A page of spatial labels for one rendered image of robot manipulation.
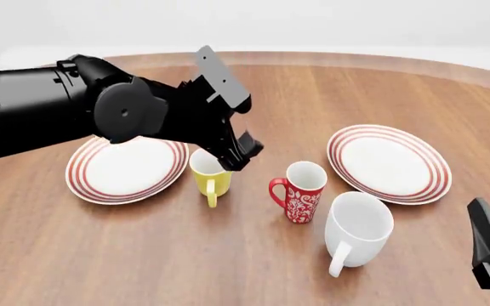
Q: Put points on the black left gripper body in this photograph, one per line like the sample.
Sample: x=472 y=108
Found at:
x=215 y=130

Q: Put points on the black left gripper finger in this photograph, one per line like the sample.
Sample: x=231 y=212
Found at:
x=251 y=145
x=232 y=161

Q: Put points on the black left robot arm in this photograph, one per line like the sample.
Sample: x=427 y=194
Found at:
x=36 y=105

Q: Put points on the yellow mug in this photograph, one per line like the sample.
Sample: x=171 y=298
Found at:
x=213 y=183

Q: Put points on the red patterned mug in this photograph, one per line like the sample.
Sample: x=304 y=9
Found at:
x=302 y=199

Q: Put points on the white plate with red rings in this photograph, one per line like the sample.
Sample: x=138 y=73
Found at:
x=128 y=173
x=391 y=165

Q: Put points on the white mug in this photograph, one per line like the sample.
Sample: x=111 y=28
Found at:
x=355 y=229

